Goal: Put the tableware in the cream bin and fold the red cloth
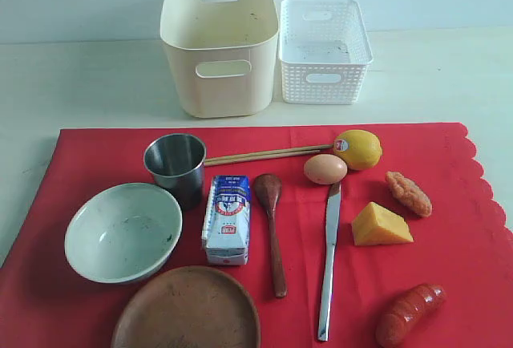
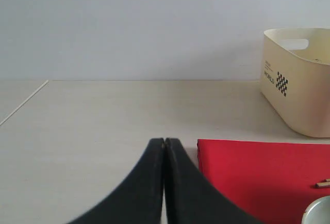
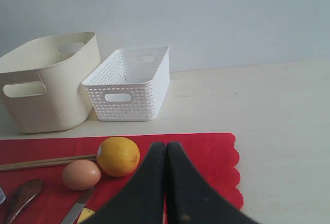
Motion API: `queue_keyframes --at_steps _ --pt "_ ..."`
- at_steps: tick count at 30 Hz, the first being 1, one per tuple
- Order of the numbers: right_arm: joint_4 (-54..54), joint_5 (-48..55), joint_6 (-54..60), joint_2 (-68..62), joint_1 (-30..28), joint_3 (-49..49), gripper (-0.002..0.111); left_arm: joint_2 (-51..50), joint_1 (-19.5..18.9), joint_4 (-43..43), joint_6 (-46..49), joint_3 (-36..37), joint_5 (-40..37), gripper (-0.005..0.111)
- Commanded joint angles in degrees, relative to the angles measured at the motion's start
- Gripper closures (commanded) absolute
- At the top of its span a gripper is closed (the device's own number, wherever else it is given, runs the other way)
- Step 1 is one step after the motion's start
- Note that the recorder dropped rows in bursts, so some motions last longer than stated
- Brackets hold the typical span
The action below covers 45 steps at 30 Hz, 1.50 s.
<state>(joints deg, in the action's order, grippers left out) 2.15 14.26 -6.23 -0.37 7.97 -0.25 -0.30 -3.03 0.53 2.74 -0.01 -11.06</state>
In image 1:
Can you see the brown egg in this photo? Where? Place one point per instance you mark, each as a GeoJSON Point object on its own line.
{"type": "Point", "coordinates": [325, 169]}

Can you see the stainless steel cup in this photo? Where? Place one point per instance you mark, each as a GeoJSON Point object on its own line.
{"type": "Point", "coordinates": [176, 163]}

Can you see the yellow lemon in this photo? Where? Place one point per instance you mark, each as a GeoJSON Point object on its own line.
{"type": "Point", "coordinates": [359, 149]}

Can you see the yellow cheese wedge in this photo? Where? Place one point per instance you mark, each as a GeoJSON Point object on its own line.
{"type": "Point", "coordinates": [376, 225]}

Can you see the fried chicken nugget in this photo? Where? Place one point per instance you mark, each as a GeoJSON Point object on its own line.
{"type": "Point", "coordinates": [408, 194]}

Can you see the red sausage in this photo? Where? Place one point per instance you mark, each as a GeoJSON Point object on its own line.
{"type": "Point", "coordinates": [406, 311]}

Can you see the brown wooden spoon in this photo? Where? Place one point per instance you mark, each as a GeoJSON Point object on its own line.
{"type": "Point", "coordinates": [268, 192]}

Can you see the upper wooden chopstick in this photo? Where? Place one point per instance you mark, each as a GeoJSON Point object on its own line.
{"type": "Point", "coordinates": [314, 147]}

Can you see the white blue milk carton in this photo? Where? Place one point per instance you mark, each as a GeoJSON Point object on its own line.
{"type": "Point", "coordinates": [225, 234]}

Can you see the silver table knife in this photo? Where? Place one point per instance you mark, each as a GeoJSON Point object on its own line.
{"type": "Point", "coordinates": [332, 216]}

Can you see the red table cloth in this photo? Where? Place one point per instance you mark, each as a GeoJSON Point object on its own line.
{"type": "Point", "coordinates": [463, 246]}

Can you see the white perforated plastic basket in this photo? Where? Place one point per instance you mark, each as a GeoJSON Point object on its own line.
{"type": "Point", "coordinates": [324, 51]}

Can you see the cream plastic bin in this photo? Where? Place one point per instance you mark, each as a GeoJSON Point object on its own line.
{"type": "Point", "coordinates": [221, 53]}

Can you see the pale green ceramic bowl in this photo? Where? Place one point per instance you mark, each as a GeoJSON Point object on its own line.
{"type": "Point", "coordinates": [123, 234]}

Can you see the brown wooden plate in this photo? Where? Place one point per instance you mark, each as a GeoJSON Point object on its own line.
{"type": "Point", "coordinates": [191, 306]}

